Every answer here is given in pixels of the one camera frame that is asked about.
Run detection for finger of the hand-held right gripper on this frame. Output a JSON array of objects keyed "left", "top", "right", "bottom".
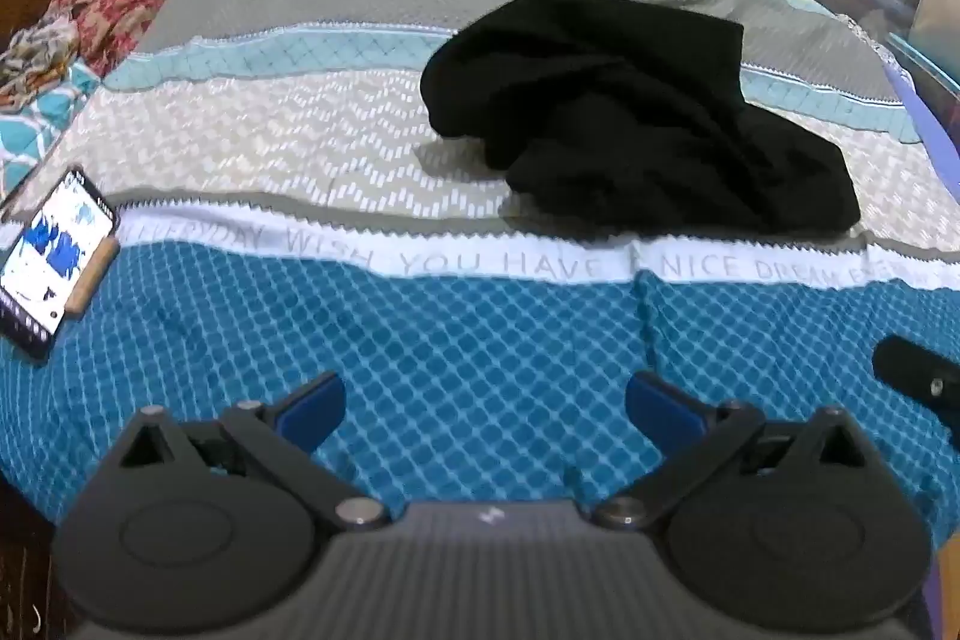
[{"left": 873, "top": 334, "right": 960, "bottom": 420}]

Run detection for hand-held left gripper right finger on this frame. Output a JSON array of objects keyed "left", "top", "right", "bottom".
[{"left": 592, "top": 372, "right": 867, "bottom": 531}]

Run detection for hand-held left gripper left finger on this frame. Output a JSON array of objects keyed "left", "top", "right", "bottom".
[{"left": 116, "top": 372, "right": 392, "bottom": 531}]

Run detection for black pants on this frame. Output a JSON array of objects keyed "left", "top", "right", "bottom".
[{"left": 420, "top": 0, "right": 862, "bottom": 235}]

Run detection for teal grey patterned bedspread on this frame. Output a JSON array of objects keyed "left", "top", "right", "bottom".
[{"left": 0, "top": 0, "right": 960, "bottom": 528}]

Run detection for purple mattress edge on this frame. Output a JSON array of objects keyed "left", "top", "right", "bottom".
[{"left": 883, "top": 59, "right": 960, "bottom": 195}]

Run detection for wooden phone holder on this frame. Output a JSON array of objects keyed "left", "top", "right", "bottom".
[{"left": 64, "top": 237, "right": 122, "bottom": 316}]

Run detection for smartphone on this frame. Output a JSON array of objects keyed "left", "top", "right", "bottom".
[{"left": 0, "top": 165, "right": 121, "bottom": 362}]

